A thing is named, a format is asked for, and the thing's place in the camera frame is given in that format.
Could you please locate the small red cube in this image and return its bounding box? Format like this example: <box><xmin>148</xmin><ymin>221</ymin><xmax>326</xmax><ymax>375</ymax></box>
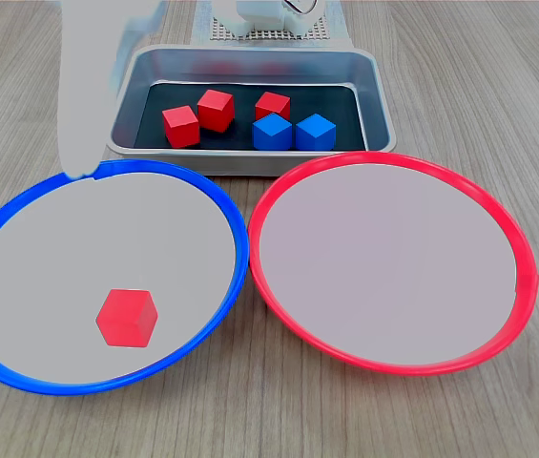
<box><xmin>197</xmin><ymin>89</ymin><xmax>235</xmax><ymax>134</ymax></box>
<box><xmin>254</xmin><ymin>91</ymin><xmax>292</xmax><ymax>123</ymax></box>
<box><xmin>95</xmin><ymin>288</ymin><xmax>159</xmax><ymax>349</ymax></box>
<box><xmin>161</xmin><ymin>105</ymin><xmax>201</xmax><ymax>150</ymax></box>

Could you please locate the steel tray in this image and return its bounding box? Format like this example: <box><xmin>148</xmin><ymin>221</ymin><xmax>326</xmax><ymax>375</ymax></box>
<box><xmin>105</xmin><ymin>44</ymin><xmax>398</xmax><ymax>177</ymax></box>

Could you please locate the small blue cube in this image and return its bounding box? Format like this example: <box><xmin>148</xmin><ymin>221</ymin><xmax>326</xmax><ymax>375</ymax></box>
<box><xmin>295</xmin><ymin>113</ymin><xmax>338</xmax><ymax>152</ymax></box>
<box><xmin>251</xmin><ymin>113</ymin><xmax>294</xmax><ymax>152</ymax></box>

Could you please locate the wide pale tape sheet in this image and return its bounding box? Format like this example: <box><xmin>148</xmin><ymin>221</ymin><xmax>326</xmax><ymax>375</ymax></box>
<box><xmin>191</xmin><ymin>0</ymin><xmax>352</xmax><ymax>49</ymax></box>

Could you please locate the pale perforated base plate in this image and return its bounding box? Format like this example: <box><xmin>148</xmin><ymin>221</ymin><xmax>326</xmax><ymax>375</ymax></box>
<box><xmin>209</xmin><ymin>16</ymin><xmax>333</xmax><ymax>42</ymax></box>

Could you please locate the blue rimmed white plate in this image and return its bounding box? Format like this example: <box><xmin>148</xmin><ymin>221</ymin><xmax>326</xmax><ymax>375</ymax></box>
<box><xmin>0</xmin><ymin>159</ymin><xmax>250</xmax><ymax>396</ymax></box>

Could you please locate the red rimmed white plate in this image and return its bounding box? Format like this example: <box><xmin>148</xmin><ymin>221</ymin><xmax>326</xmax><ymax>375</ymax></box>
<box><xmin>247</xmin><ymin>151</ymin><xmax>539</xmax><ymax>378</ymax></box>

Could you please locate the black tray mat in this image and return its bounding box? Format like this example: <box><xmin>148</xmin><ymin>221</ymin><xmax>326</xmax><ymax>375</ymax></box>
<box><xmin>134</xmin><ymin>81</ymin><xmax>369</xmax><ymax>152</ymax></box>

